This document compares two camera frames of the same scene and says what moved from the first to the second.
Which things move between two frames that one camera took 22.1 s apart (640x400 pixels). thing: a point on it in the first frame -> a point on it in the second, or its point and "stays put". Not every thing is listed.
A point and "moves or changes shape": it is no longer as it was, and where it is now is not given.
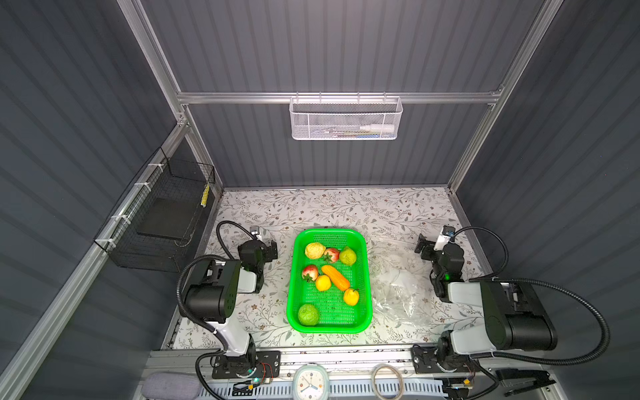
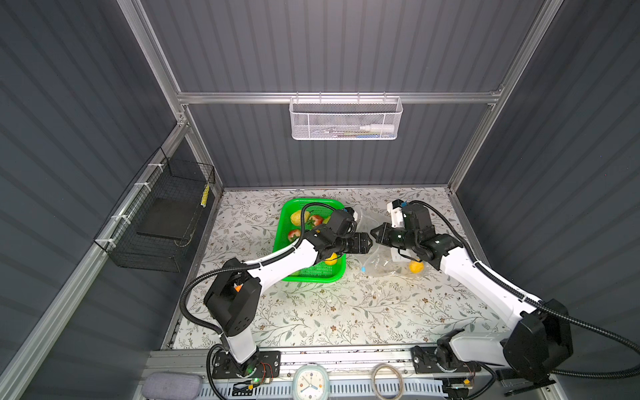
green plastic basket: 329,288 -> 295,217
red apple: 310,273 -> 294,235
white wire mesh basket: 346,118 stays put
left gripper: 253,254 -> 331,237
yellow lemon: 351,297 -> 416,267
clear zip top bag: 403,291 moves or changes shape
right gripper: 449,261 -> 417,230
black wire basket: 152,227 stays put
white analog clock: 311,382 stays put
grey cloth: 172,386 stays put
